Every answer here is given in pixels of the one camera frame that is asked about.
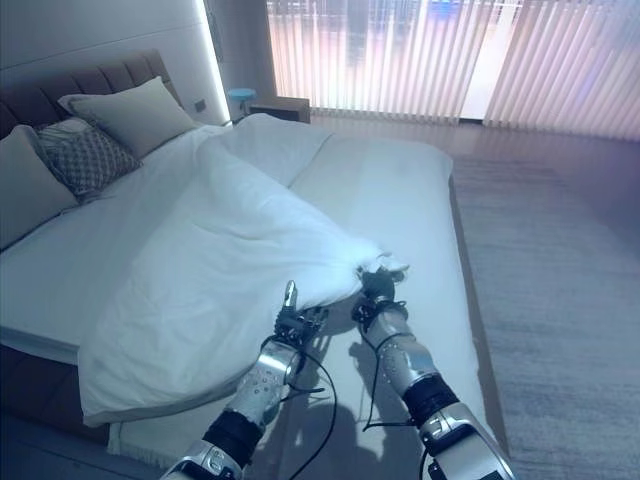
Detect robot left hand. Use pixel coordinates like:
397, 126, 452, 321
276, 280, 330, 345

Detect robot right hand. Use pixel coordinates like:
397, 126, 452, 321
356, 259, 405, 304

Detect white duvet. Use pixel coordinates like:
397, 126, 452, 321
78, 113, 412, 429

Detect bed with white sheet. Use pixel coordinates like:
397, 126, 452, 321
0, 117, 511, 480

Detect grey floor rug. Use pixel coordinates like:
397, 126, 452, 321
449, 149, 640, 480

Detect dark wooden bedside table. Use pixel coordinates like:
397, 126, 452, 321
248, 96, 311, 124

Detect blue round stool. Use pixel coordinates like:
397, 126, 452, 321
227, 87, 256, 120

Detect vertical window blinds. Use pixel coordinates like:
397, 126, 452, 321
266, 0, 640, 141

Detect large beige pillow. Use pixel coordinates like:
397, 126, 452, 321
0, 124, 81, 251
57, 75, 200, 160

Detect patterned grey cushion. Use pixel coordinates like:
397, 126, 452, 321
33, 116, 144, 200

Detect brown padded headboard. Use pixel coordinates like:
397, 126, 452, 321
0, 48, 176, 146

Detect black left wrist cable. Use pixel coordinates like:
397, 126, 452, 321
279, 344, 339, 459

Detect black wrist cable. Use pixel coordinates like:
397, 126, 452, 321
360, 299, 426, 480
279, 344, 339, 459

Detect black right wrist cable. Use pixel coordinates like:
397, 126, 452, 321
360, 299, 426, 480

